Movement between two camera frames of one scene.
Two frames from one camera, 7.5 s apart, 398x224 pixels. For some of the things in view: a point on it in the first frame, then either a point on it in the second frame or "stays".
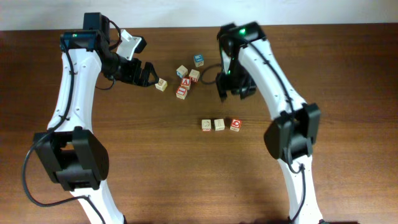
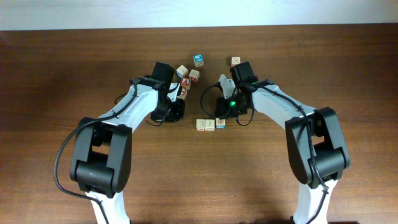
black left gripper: (132, 76) → (177, 112)
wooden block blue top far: (198, 60) stays
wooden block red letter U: (194, 75) stays
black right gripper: (235, 88) → (226, 109)
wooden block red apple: (236, 125) → (220, 124)
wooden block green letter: (219, 124) → (209, 125)
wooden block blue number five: (181, 71) stays
